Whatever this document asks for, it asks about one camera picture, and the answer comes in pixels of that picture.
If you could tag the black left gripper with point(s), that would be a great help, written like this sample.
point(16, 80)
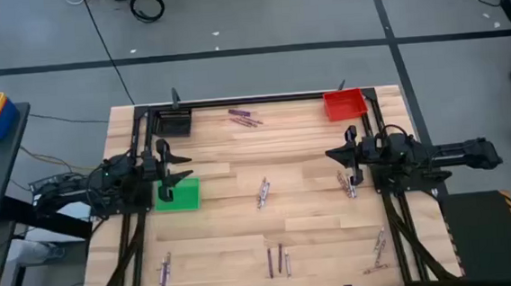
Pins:
point(163, 167)

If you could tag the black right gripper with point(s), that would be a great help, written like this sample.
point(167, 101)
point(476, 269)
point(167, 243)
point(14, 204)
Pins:
point(354, 154)

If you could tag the black plastic basket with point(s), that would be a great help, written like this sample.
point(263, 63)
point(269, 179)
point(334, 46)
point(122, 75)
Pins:
point(173, 124)

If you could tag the red plastic basket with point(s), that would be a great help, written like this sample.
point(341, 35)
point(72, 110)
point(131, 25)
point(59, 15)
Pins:
point(345, 105)

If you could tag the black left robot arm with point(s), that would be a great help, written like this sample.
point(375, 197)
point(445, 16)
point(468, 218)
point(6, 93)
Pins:
point(113, 171)

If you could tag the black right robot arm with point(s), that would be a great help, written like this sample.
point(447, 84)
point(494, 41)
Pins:
point(463, 151)

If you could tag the green plastic basket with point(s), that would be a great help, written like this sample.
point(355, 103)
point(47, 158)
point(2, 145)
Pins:
point(187, 195)

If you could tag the white box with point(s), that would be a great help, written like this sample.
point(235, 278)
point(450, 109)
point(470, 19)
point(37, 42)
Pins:
point(80, 211)

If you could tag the black mat with hazard stripes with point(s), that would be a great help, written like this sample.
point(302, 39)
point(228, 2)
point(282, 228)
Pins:
point(483, 235)

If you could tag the clear plastic bottle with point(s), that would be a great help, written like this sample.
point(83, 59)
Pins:
point(33, 252)

